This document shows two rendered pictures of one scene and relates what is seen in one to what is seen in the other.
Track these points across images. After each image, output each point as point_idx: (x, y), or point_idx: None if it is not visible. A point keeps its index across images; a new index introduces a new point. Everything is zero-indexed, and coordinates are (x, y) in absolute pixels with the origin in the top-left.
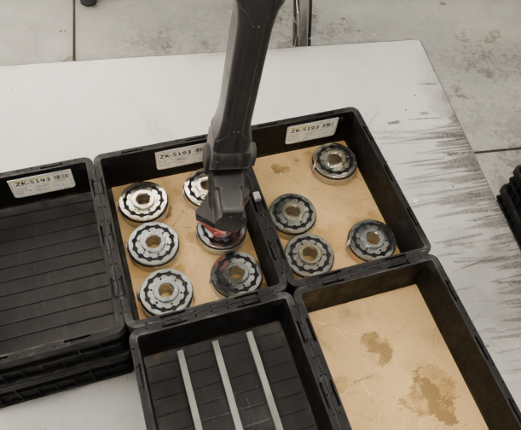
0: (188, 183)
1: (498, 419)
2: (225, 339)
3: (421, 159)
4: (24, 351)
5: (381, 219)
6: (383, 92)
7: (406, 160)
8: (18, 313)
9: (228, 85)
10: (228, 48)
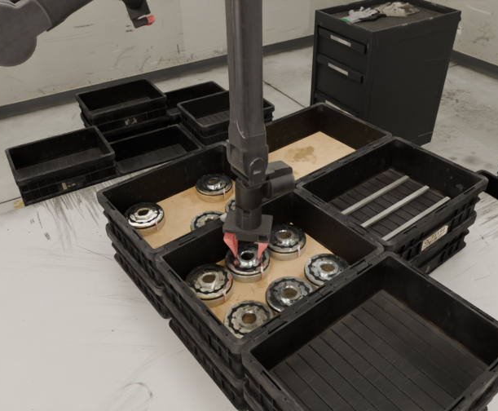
0: (213, 293)
1: (304, 125)
2: None
3: (89, 214)
4: (456, 298)
5: (187, 190)
6: (5, 249)
7: (93, 222)
8: (417, 376)
9: (262, 67)
10: (246, 45)
